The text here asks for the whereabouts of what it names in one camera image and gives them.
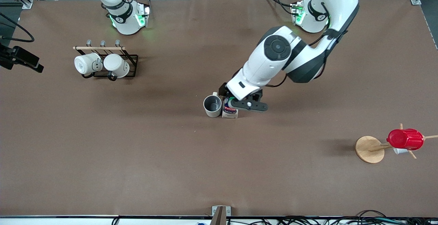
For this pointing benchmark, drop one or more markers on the white blue milk carton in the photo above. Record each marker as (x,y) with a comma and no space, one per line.
(230,113)

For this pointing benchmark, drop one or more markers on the brown table cover sheet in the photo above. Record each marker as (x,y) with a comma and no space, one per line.
(239,167)

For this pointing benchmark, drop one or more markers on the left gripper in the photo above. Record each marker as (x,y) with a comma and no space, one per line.
(223,89)

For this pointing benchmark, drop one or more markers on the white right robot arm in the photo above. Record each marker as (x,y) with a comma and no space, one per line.
(125,18)

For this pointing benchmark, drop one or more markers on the white mug plain bottom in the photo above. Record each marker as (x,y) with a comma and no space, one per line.
(116,63)

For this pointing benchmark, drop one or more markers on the white mug grey inside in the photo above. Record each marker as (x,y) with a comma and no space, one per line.
(213,110)

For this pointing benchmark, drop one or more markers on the metal bracket with brown post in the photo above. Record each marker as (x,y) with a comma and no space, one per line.
(220,214)

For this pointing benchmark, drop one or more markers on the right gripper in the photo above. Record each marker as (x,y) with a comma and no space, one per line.
(21,57)

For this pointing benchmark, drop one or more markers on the white mug labelled bottom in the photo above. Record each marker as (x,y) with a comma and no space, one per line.
(84,64)

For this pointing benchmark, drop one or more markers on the small white cup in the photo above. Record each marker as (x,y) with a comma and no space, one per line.
(399,151)

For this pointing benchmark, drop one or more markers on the red plastic cup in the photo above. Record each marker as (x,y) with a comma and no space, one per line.
(405,139)

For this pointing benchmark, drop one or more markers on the wooden mug tree stand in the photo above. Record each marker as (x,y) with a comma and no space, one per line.
(368,149)

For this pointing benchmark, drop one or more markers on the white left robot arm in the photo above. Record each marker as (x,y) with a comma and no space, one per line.
(273,54)

